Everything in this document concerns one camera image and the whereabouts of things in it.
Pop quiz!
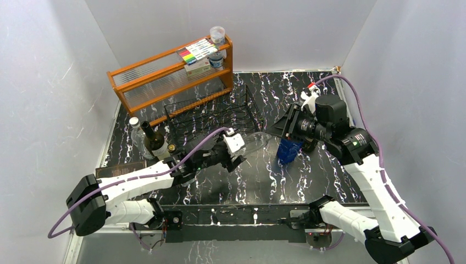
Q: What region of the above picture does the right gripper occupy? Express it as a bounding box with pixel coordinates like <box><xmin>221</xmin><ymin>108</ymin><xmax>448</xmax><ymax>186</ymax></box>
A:
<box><xmin>264</xmin><ymin>103</ymin><xmax>330</xmax><ymax>144</ymax></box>

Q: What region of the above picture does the blue glass bottle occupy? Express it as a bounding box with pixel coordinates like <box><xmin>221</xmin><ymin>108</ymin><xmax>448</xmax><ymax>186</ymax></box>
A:
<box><xmin>276</xmin><ymin>139</ymin><xmax>303</xmax><ymax>164</ymax></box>

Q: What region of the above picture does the clear whisky bottle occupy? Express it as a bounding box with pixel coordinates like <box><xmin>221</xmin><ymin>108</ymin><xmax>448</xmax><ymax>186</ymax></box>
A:
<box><xmin>167</xmin><ymin>144</ymin><xmax>184</xmax><ymax>162</ymax></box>

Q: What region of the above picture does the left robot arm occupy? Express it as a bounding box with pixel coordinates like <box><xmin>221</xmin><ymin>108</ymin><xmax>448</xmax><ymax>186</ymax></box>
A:
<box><xmin>66</xmin><ymin>134</ymin><xmax>246</xmax><ymax>237</ymax></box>

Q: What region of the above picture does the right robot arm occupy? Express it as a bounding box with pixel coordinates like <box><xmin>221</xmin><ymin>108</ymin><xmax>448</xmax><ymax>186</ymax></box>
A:
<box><xmin>267</xmin><ymin>95</ymin><xmax>435</xmax><ymax>263</ymax></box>

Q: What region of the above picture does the olive green wine bottle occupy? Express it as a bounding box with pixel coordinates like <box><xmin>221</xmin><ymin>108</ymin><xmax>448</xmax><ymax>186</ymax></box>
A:
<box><xmin>301</xmin><ymin>139</ymin><xmax>319</xmax><ymax>153</ymax></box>

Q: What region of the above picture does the dark green wine bottle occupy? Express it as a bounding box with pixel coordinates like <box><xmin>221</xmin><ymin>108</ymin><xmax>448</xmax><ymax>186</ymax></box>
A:
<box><xmin>141</xmin><ymin>121</ymin><xmax>170</xmax><ymax>161</ymax></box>

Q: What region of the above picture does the small clear bottle left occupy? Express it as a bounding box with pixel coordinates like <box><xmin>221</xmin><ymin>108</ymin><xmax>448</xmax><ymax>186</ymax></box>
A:
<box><xmin>129</xmin><ymin>117</ymin><xmax>154</xmax><ymax>160</ymax></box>

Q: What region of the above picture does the white cardboard box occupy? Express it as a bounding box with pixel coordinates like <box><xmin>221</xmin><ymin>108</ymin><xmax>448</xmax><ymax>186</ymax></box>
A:
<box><xmin>184</xmin><ymin>58</ymin><xmax>211</xmax><ymax>78</ymax></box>

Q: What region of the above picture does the blue label jar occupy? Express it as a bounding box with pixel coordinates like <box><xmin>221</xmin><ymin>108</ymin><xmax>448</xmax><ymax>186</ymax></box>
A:
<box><xmin>208</xmin><ymin>51</ymin><xmax>224</xmax><ymax>68</ymax></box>

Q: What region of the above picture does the orange wooden shelf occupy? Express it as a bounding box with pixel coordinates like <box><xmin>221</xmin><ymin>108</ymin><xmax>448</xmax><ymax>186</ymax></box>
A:
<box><xmin>107</xmin><ymin>36</ymin><xmax>234</xmax><ymax>125</ymax></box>

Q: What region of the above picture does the marker pen set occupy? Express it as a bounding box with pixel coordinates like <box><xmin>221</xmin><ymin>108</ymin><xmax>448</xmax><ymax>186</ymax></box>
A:
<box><xmin>176</xmin><ymin>38</ymin><xmax>219</xmax><ymax>65</ymax></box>

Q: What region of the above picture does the dark book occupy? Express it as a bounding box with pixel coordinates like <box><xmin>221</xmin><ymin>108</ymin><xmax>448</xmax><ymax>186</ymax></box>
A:
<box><xmin>95</xmin><ymin>161</ymin><xmax>147</xmax><ymax>179</ymax></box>

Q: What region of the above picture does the clear plastic jar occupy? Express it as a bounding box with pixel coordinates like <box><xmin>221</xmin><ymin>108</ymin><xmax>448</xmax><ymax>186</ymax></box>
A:
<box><xmin>209</xmin><ymin>26</ymin><xmax>225</xmax><ymax>46</ymax></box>

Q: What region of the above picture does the black wire wine rack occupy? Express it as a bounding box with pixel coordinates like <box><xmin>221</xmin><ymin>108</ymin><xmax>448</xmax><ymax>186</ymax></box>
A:
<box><xmin>164</xmin><ymin>85</ymin><xmax>264</xmax><ymax>152</ymax></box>

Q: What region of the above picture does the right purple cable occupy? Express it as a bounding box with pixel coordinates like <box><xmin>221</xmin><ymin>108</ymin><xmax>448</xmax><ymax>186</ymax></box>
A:
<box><xmin>315</xmin><ymin>74</ymin><xmax>456</xmax><ymax>264</ymax></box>

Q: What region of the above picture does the purple cable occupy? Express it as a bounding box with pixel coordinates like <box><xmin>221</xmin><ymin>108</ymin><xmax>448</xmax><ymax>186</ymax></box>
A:
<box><xmin>48</xmin><ymin>127</ymin><xmax>231</xmax><ymax>239</ymax></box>
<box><xmin>315</xmin><ymin>74</ymin><xmax>456</xmax><ymax>264</ymax></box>

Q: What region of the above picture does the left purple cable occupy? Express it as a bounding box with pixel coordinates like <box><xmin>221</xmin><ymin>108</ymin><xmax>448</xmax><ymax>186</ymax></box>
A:
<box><xmin>48</xmin><ymin>127</ymin><xmax>231</xmax><ymax>239</ymax></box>

